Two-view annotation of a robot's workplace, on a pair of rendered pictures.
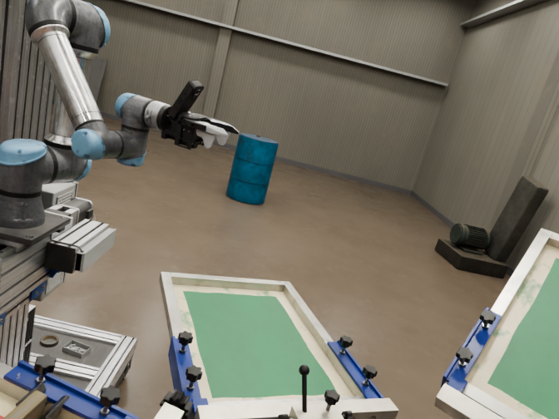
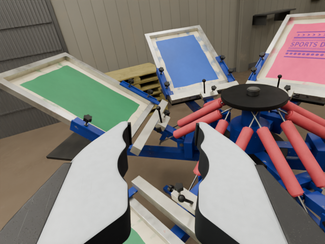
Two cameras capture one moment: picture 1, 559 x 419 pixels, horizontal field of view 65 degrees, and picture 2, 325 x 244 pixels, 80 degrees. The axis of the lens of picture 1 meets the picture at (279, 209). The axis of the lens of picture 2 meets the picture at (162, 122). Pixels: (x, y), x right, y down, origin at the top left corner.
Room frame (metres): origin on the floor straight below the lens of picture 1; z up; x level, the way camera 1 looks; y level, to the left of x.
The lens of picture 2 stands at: (1.14, 0.28, 1.74)
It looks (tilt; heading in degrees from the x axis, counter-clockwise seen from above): 30 degrees down; 253
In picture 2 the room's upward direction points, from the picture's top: 8 degrees counter-clockwise
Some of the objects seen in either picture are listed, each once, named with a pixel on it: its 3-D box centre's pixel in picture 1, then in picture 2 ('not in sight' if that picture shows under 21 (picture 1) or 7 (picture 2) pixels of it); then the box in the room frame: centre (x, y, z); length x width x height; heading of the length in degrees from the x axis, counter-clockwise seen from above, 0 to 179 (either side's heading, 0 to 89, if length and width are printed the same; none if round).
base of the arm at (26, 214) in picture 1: (17, 203); not in sight; (1.19, 0.74, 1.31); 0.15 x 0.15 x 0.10
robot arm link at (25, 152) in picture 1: (23, 164); not in sight; (1.20, 0.74, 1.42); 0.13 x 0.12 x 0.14; 159
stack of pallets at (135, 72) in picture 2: not in sight; (133, 92); (0.53, -3.42, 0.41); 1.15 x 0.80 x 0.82; 3
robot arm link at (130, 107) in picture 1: (137, 110); not in sight; (1.22, 0.45, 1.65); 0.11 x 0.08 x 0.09; 69
